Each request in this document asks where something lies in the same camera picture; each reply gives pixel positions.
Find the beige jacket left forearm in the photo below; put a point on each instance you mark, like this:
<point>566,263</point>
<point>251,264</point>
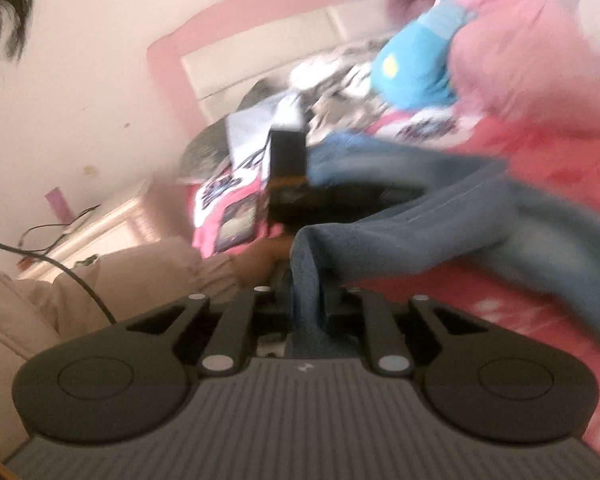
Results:
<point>37,315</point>

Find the pink cream headboard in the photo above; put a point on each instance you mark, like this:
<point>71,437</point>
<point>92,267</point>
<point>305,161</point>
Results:
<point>205,66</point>

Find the white grey patterned blanket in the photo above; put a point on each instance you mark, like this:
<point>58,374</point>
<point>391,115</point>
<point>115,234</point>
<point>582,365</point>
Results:
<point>335,89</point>

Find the red floral bed blanket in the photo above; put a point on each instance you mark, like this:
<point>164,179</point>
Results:
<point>463,276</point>

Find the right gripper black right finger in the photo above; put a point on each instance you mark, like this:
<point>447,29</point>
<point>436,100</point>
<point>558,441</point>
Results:
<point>484,380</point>

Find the black smartphone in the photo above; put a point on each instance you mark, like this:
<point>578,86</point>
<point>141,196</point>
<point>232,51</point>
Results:
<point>239,224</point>

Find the pink floral duvet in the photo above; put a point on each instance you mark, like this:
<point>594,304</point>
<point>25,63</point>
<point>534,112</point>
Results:
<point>535,61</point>

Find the light blue sweatshirt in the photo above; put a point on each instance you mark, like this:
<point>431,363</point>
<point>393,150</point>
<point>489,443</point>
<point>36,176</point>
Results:
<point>247,130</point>

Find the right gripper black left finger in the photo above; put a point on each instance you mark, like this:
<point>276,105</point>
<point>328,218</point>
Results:
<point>131,378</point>

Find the left hand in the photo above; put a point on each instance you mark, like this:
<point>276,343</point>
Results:
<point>257,263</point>

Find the white bedside dresser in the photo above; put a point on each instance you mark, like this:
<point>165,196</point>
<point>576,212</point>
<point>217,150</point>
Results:
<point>141,214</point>

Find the dark floral pillow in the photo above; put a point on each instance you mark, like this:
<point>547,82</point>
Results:
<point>209,149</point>

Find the blue denim jeans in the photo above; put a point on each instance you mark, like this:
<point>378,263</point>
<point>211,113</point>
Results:
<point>471,207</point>

